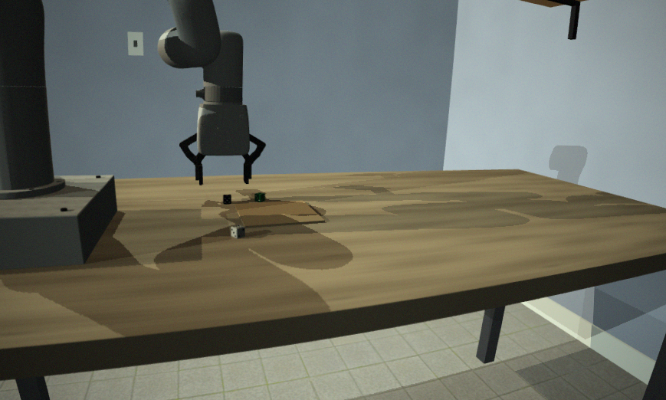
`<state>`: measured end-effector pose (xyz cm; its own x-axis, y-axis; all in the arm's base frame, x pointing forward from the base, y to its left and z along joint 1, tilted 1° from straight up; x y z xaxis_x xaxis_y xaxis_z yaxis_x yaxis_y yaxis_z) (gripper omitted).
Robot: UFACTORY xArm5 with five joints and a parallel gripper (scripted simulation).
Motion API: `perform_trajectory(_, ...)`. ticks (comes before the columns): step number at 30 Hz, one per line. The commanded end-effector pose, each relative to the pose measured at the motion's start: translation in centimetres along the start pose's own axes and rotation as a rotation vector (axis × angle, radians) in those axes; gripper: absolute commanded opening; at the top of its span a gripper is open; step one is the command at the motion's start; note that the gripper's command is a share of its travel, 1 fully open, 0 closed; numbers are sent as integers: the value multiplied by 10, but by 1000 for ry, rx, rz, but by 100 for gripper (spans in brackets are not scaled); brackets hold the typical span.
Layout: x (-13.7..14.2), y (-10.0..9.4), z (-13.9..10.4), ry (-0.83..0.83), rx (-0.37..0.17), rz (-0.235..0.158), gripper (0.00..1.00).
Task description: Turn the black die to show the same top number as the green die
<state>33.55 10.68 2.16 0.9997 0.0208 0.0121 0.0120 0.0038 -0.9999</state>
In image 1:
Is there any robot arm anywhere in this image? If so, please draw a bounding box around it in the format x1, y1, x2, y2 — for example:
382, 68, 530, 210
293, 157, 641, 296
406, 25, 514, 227
0, 0, 243, 199

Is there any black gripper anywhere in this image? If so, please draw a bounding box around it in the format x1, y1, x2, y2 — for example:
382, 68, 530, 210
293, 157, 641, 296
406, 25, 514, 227
179, 101, 266, 185

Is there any white die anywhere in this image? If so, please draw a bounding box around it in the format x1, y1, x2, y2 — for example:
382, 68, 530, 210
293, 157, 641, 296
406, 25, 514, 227
231, 225, 245, 238

